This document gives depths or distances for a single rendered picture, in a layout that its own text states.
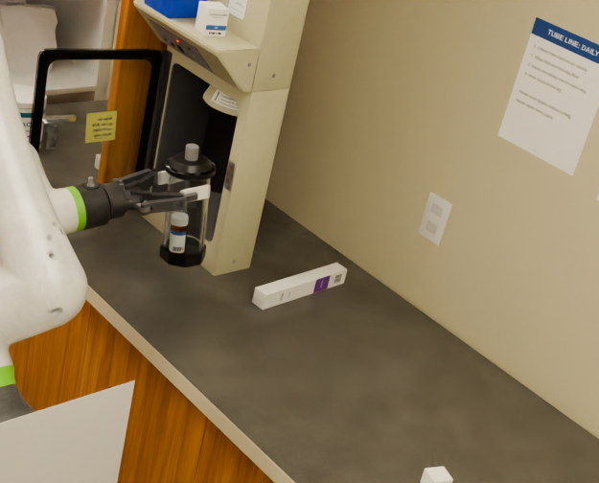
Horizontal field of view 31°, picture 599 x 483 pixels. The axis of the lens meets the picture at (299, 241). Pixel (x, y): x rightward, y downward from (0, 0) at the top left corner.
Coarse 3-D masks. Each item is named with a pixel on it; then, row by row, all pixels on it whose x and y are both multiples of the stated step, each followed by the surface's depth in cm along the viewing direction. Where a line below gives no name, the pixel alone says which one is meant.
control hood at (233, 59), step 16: (144, 16) 241; (160, 16) 232; (176, 32) 229; (192, 32) 227; (208, 48) 221; (224, 48) 222; (240, 48) 224; (256, 48) 226; (208, 64) 232; (224, 64) 222; (240, 64) 225; (256, 64) 229; (224, 80) 233; (240, 80) 227
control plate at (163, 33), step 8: (152, 24) 240; (160, 32) 241; (168, 32) 235; (168, 40) 242; (176, 48) 242; (184, 48) 236; (192, 48) 230; (192, 56) 236; (200, 56) 230; (200, 64) 237
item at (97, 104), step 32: (64, 64) 237; (96, 64) 242; (128, 64) 246; (64, 96) 241; (96, 96) 246; (128, 96) 251; (64, 128) 246; (96, 128) 250; (128, 128) 255; (64, 160) 250; (96, 160) 255; (128, 160) 260
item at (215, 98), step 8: (208, 88) 248; (216, 88) 245; (208, 96) 246; (216, 96) 244; (224, 96) 243; (216, 104) 244; (224, 104) 243; (232, 104) 242; (224, 112) 243; (232, 112) 243
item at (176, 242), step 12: (168, 168) 225; (168, 180) 228; (180, 180) 225; (192, 180) 224; (204, 180) 226; (168, 192) 228; (192, 204) 227; (204, 204) 229; (168, 216) 230; (180, 216) 228; (192, 216) 228; (204, 216) 231; (168, 228) 231; (180, 228) 230; (192, 228) 230; (204, 228) 233; (168, 240) 232; (180, 240) 231; (192, 240) 231; (204, 240) 236; (180, 252) 232; (192, 252) 233
